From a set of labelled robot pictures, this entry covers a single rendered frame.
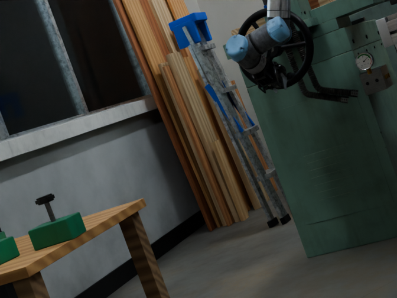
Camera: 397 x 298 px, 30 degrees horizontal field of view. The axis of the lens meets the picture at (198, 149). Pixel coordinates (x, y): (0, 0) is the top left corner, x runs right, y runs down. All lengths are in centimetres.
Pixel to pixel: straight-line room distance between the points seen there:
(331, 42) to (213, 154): 167
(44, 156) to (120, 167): 62
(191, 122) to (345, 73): 165
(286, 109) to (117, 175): 138
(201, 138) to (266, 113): 141
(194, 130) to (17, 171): 128
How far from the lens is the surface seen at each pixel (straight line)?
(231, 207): 429
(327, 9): 278
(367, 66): 269
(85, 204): 368
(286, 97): 285
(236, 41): 230
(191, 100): 428
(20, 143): 333
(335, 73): 279
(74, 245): 173
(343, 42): 277
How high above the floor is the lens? 72
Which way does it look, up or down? 3 degrees down
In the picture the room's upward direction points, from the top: 20 degrees counter-clockwise
